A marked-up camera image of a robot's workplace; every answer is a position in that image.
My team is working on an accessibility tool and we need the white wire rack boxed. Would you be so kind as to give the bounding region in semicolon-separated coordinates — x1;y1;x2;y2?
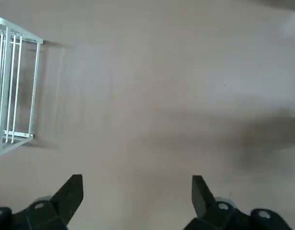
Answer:
0;16;44;159

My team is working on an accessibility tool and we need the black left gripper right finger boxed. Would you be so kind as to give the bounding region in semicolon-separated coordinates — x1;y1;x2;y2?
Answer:
183;175;292;230

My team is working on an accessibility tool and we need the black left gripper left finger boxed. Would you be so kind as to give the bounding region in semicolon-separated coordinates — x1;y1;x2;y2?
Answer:
0;174;84;230

